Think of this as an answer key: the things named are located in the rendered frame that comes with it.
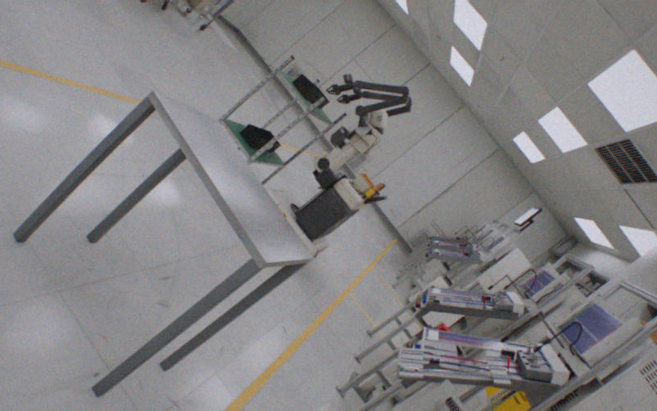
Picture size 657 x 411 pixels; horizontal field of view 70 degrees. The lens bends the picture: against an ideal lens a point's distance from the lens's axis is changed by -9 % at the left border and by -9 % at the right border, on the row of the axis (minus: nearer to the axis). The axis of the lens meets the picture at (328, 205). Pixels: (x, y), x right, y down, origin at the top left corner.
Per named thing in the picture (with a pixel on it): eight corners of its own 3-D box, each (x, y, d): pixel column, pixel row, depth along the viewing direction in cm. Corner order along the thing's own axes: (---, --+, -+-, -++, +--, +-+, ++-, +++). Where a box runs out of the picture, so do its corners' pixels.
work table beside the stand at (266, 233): (92, 236, 222) (217, 119, 207) (169, 369, 206) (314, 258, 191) (12, 233, 179) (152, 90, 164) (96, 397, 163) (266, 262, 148)
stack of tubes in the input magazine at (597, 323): (580, 354, 238) (624, 321, 233) (558, 328, 287) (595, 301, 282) (595, 373, 236) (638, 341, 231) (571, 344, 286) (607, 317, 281)
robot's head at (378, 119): (385, 130, 432) (388, 113, 431) (383, 127, 411) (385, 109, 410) (369, 128, 434) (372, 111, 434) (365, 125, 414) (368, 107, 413)
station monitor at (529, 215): (518, 226, 690) (540, 208, 683) (511, 223, 747) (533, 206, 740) (523, 233, 689) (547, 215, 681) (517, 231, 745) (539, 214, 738)
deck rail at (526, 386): (417, 373, 252) (419, 362, 251) (417, 373, 254) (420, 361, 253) (557, 397, 237) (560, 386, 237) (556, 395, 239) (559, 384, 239)
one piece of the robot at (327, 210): (317, 245, 464) (390, 187, 449) (301, 252, 411) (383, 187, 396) (295, 216, 468) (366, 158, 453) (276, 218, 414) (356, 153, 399)
